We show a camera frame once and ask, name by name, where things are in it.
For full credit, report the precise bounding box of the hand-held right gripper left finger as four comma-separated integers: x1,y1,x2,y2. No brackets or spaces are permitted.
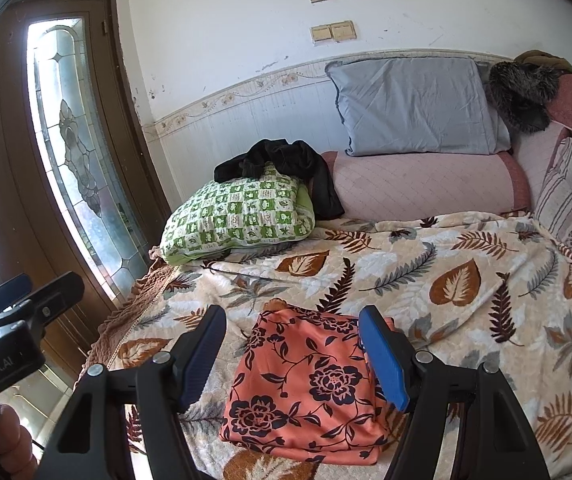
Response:
40,304,227,480

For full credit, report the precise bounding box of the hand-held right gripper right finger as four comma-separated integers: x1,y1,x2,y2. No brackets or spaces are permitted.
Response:
358,305,549,480

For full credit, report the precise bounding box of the orange floral garment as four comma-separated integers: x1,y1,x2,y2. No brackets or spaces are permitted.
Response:
218,297,407,466

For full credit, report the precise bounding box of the person's left hand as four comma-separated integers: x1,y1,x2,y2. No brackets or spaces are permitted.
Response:
0,404,39,480

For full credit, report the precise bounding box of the brown quilted bedspread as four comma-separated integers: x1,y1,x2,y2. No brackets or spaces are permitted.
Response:
78,246,179,381

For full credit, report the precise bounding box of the leaf print blanket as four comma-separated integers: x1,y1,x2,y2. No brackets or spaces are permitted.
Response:
78,212,572,480

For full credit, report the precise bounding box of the wooden door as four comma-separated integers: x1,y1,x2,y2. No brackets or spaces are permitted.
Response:
0,0,171,376

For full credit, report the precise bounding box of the green checked pillow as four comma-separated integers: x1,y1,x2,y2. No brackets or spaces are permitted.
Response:
160,161,317,265

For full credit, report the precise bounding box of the stained glass door panel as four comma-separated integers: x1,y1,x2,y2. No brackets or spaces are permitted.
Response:
26,17,149,286

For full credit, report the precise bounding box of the pink bolster cushion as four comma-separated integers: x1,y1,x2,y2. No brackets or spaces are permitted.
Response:
320,150,532,221

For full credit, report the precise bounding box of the black garment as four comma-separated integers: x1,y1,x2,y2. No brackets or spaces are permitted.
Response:
214,138,345,221

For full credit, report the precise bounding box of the grey-blue pillow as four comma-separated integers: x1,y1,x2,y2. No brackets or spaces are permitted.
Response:
325,57,512,157

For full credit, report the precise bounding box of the dark furry cushion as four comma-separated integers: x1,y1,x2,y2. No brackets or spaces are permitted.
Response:
486,61,564,134

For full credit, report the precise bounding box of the brown cloth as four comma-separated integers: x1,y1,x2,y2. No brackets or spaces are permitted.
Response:
513,50,572,76

